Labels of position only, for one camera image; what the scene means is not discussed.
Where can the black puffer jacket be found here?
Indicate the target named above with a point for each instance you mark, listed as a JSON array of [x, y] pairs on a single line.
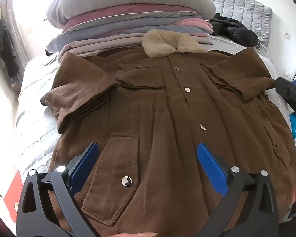
[[236, 30]]

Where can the brown jacket with fur collar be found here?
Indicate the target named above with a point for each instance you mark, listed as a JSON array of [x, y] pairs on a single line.
[[162, 128]]

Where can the light grey folded duvet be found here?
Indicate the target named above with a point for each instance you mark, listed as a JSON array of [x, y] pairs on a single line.
[[128, 0]]

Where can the pink folded cloth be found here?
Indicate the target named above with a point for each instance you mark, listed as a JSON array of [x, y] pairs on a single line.
[[194, 26]]

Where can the person's left hand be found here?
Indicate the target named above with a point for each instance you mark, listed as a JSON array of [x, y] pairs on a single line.
[[135, 234]]

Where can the striped curtain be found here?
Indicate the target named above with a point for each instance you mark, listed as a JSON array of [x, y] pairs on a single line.
[[18, 42]]

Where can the grey quilted headboard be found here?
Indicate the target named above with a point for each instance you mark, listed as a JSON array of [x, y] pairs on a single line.
[[236, 5]]

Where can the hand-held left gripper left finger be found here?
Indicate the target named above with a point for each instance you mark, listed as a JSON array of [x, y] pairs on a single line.
[[85, 164]]

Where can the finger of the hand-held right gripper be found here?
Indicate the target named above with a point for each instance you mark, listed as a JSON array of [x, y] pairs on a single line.
[[289, 93]]

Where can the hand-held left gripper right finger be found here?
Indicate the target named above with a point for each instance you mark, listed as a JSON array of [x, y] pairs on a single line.
[[211, 166]]

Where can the red box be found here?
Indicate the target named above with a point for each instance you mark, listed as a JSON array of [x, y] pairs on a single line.
[[13, 192]]

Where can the mauve folded blanket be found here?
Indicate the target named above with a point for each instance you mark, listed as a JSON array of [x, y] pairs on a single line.
[[128, 17]]

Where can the dark hanging clothes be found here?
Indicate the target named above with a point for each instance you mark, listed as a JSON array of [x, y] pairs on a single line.
[[5, 44]]

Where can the beige folded blanket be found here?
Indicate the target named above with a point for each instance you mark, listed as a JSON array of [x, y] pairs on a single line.
[[106, 43]]

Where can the white wall socket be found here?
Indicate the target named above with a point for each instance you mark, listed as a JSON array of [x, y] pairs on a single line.
[[286, 35]]

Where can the white bed mattress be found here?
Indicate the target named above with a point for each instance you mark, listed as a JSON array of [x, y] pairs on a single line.
[[32, 118]]

